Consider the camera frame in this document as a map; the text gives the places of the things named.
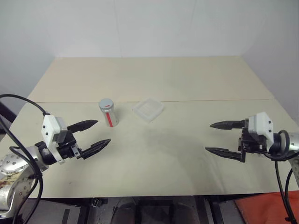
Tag clear plastic square lid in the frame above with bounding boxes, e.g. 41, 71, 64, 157
131, 98, 164, 123

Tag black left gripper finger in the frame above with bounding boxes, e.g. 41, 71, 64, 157
67, 119, 99, 133
80, 138, 112, 160

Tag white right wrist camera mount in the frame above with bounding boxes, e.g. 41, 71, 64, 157
248, 112, 274, 146

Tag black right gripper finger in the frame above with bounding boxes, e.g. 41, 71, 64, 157
209, 119, 246, 131
205, 147, 246, 163

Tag grey lid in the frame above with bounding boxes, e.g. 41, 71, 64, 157
99, 98, 114, 111

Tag orange red mat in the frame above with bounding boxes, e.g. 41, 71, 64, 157
234, 190, 299, 224

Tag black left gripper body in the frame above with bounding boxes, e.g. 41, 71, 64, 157
56, 129, 83, 160

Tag silver can with red label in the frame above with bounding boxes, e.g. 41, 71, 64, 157
99, 98, 119, 128

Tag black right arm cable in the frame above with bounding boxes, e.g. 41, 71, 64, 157
267, 129, 299, 224

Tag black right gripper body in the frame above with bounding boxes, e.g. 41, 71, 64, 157
237, 118, 267, 154

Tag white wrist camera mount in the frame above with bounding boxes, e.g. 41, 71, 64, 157
41, 114, 69, 166
248, 112, 274, 146

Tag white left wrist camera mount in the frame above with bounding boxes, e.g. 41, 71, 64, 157
41, 114, 69, 166

